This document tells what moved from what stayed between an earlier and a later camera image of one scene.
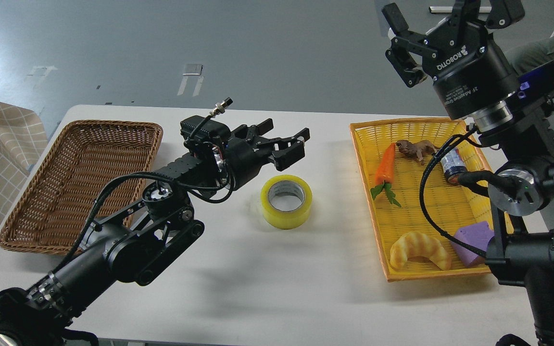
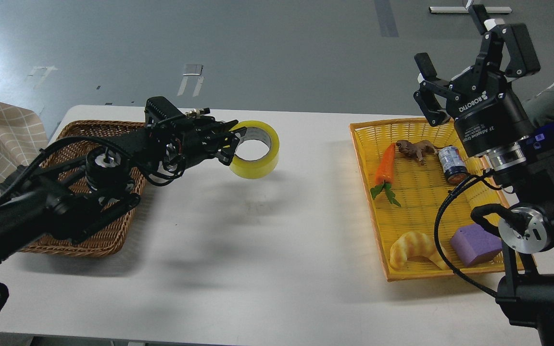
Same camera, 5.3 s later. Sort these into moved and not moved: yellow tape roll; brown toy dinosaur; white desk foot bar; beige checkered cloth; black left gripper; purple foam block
Moved: yellow tape roll; black left gripper
Not moved: white desk foot bar; purple foam block; brown toy dinosaur; beige checkered cloth
